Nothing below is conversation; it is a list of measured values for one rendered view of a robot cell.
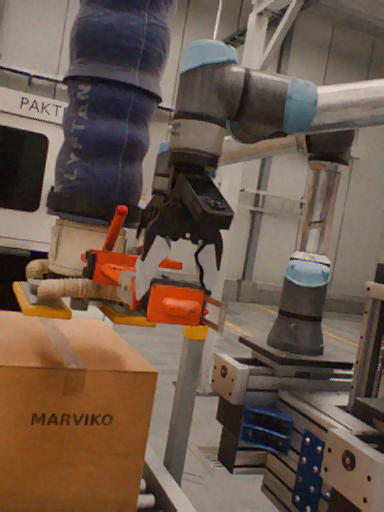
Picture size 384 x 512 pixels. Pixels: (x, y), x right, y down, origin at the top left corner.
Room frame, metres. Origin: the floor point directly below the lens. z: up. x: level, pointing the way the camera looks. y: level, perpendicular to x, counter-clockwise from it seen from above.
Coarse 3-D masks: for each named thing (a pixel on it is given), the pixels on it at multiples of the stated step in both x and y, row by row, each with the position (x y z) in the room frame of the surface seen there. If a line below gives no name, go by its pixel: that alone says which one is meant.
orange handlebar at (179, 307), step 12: (84, 252) 1.21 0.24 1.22; (108, 264) 0.97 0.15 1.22; (168, 264) 1.41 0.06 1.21; (180, 264) 1.43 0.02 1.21; (108, 276) 0.96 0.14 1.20; (132, 288) 0.81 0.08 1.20; (168, 300) 0.69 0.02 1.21; (180, 300) 0.69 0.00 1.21; (192, 300) 0.70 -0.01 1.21; (168, 312) 0.69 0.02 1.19; (180, 312) 0.69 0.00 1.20; (192, 312) 0.69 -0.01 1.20
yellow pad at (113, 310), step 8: (104, 304) 1.28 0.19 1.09; (112, 304) 1.27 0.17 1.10; (120, 304) 1.26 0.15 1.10; (104, 312) 1.24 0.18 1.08; (112, 312) 1.19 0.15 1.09; (120, 312) 1.19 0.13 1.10; (128, 312) 1.20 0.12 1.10; (112, 320) 1.17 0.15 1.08; (120, 320) 1.16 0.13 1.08; (128, 320) 1.17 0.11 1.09; (136, 320) 1.18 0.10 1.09; (144, 320) 1.18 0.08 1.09
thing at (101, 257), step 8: (88, 256) 1.04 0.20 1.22; (96, 256) 1.06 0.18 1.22; (104, 256) 1.02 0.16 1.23; (112, 256) 1.02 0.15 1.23; (120, 256) 1.03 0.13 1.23; (128, 256) 1.04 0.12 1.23; (88, 264) 1.07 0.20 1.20; (96, 264) 1.01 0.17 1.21; (104, 264) 1.02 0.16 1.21; (112, 264) 1.02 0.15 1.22; (120, 264) 1.03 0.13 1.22; (128, 264) 1.03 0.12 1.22; (88, 272) 1.02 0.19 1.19; (96, 272) 1.01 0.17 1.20; (96, 280) 1.01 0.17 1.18; (104, 280) 1.02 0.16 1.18
